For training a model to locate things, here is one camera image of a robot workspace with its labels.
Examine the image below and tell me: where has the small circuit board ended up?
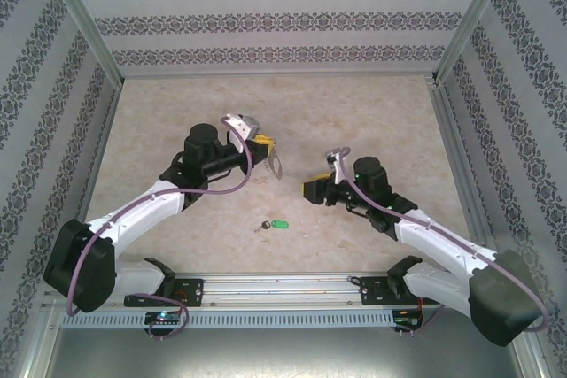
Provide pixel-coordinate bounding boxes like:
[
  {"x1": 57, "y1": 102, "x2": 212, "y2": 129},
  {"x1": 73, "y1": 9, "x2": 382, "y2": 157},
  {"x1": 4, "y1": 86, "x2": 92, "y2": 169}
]
[
  {"x1": 394, "y1": 314, "x2": 423, "y2": 330},
  {"x1": 144, "y1": 311, "x2": 183, "y2": 326}
]

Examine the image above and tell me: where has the grey metal sheet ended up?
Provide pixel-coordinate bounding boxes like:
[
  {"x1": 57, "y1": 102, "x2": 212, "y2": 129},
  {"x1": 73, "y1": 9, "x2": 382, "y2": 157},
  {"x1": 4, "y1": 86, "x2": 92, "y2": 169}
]
[{"x1": 42, "y1": 328, "x2": 540, "y2": 378}]

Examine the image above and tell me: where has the thin aluminium wall base strip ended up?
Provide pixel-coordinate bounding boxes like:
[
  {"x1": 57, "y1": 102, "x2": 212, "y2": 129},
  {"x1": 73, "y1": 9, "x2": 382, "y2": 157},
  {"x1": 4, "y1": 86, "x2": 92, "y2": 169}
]
[{"x1": 120, "y1": 68, "x2": 438, "y2": 81}]

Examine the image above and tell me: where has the aluminium side floor rail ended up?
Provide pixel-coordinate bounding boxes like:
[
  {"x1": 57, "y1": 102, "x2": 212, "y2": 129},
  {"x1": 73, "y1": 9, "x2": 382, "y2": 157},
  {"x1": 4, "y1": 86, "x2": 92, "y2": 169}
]
[{"x1": 424, "y1": 76, "x2": 493, "y2": 271}]

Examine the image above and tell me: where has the aluminium mounting rail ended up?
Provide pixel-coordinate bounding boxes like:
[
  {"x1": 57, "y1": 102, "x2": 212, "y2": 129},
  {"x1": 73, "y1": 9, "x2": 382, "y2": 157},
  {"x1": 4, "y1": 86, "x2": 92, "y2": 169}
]
[{"x1": 43, "y1": 274, "x2": 526, "y2": 308}]

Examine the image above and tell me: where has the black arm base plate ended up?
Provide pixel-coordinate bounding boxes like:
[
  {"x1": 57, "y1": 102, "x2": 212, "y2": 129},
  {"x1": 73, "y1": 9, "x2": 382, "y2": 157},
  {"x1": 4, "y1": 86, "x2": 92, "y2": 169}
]
[
  {"x1": 125, "y1": 278, "x2": 205, "y2": 308},
  {"x1": 361, "y1": 275, "x2": 442, "y2": 307}
]

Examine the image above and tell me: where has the slotted grey cable duct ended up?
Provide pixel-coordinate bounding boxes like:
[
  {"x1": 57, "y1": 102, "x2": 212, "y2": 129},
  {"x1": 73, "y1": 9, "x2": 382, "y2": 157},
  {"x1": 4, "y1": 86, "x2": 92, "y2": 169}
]
[{"x1": 59, "y1": 310, "x2": 395, "y2": 330}]

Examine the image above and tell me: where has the aluminium frame post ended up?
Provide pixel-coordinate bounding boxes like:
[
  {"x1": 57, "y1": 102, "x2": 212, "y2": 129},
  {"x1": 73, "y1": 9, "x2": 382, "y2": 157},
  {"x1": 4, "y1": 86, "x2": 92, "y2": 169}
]
[
  {"x1": 433, "y1": 0, "x2": 518, "y2": 85},
  {"x1": 37, "y1": 0, "x2": 124, "y2": 87}
]

